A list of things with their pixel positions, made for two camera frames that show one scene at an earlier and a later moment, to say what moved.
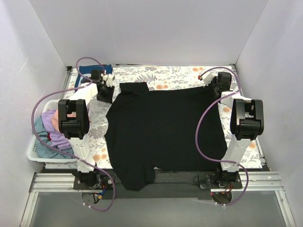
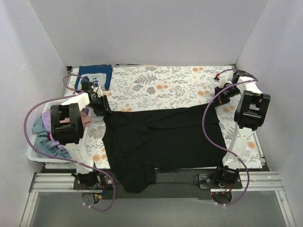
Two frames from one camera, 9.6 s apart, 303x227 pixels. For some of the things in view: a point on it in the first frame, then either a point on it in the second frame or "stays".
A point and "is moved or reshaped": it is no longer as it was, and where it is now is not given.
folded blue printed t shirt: x=107 y=68 stays
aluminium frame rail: x=249 y=181 stays
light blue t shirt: x=43 y=151 stays
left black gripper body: x=105 y=93 -> x=104 y=109
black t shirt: x=147 y=131 is moved or reshaped
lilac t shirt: x=58 y=139 stays
